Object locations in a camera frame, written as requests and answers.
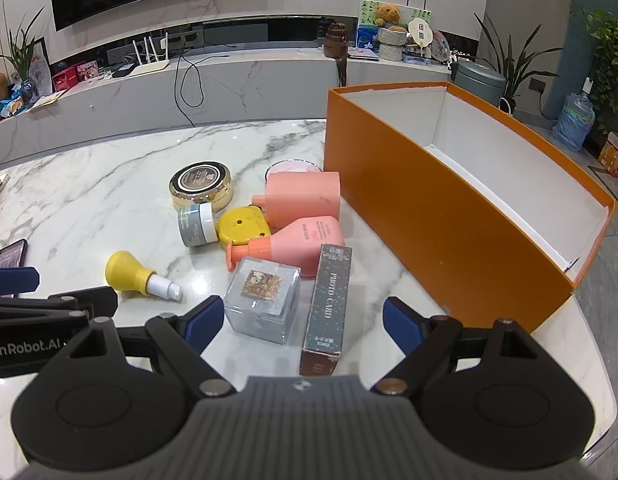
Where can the orange storage box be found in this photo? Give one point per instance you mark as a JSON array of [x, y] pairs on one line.
[[492, 220]]

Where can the clear acrylic cube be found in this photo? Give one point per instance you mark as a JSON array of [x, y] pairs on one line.
[[262, 299]]

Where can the yellow tape measure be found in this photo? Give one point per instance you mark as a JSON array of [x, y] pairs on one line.
[[239, 225]]

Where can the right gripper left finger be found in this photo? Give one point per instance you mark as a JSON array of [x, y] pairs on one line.
[[179, 341]]

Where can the orange carton box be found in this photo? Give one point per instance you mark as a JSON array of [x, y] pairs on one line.
[[608, 157]]

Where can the round paper fan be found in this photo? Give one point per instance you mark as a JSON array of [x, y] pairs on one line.
[[420, 35]]

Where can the black smartphone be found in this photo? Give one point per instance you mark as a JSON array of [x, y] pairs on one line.
[[12, 256]]

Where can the gold round tin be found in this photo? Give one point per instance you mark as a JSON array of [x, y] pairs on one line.
[[202, 183]]

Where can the potted green plant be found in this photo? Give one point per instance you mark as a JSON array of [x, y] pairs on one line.
[[514, 68]]

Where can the pink cylinder container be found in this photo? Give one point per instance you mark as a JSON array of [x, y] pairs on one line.
[[294, 195]]

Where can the pink pump bottle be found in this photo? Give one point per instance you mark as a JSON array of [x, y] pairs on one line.
[[298, 244]]

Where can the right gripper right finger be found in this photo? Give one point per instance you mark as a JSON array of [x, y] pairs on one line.
[[425, 342]]

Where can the dark photo card box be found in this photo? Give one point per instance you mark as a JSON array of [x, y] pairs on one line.
[[324, 335]]

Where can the pink round compact mirror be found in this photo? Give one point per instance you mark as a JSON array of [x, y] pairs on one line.
[[292, 166]]

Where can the brown camera bag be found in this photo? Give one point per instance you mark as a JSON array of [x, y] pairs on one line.
[[336, 47]]

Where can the grey trash bin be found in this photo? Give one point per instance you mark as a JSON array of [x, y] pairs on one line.
[[479, 80]]

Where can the white wifi router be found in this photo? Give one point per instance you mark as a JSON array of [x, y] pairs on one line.
[[150, 61]]

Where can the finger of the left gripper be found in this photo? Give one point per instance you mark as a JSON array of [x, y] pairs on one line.
[[91, 303], [15, 281]]

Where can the yellow bulb-shaped bottle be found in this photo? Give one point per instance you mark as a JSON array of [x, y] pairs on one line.
[[125, 274]]

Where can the grey cream jar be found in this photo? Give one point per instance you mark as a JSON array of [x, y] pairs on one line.
[[197, 225]]

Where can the teddy bear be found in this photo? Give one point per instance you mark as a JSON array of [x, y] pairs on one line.
[[388, 15]]

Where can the green poster card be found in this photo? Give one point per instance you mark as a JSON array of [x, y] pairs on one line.
[[367, 8]]

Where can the blue water jug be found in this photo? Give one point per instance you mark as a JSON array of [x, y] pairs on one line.
[[576, 118]]

